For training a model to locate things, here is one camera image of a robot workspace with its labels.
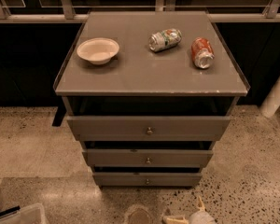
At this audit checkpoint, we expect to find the grey bottom drawer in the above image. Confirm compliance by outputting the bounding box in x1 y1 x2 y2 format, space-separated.
93 173 202 187

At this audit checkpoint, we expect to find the metal railing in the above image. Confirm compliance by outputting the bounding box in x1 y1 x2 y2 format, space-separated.
0 0 280 22

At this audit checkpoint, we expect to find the white paper bowl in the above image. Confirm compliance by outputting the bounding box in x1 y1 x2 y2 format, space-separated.
77 37 119 65

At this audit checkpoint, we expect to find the grey drawer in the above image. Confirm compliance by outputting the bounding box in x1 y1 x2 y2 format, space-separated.
67 116 231 141
82 149 213 168
93 173 202 187

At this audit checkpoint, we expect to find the grey top drawer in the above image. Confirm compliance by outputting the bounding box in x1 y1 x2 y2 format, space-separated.
67 116 231 141

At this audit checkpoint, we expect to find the crushed red soda can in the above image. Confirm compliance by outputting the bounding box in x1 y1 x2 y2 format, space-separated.
191 37 215 69

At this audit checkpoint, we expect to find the crushed green silver can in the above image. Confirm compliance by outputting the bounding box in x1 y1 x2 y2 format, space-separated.
148 28 182 52

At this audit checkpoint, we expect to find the grey drawer cabinet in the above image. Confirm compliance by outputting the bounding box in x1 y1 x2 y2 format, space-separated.
54 11 249 174

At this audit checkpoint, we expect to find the grey middle drawer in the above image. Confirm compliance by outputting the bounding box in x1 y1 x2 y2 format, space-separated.
82 149 213 168

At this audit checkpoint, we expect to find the clear plastic bin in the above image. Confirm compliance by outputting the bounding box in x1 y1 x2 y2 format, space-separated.
0 203 49 224

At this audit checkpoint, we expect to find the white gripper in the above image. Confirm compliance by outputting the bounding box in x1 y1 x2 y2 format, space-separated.
162 196 217 224

